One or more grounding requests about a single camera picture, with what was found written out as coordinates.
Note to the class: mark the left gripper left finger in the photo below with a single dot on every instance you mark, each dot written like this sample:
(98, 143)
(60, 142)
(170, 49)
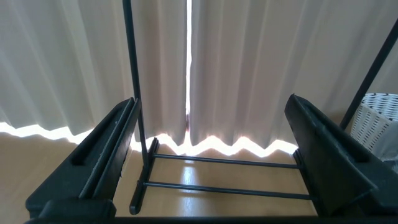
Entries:
(102, 155)

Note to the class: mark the black clothes rack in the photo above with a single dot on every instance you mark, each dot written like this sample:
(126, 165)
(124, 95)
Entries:
(132, 56)

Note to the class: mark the white laundry basket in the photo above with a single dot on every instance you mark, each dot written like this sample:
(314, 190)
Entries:
(367, 118)

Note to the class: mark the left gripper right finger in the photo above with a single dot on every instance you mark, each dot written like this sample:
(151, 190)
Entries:
(335, 161)

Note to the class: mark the beige curtain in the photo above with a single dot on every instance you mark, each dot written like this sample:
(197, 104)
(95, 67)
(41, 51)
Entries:
(248, 62)

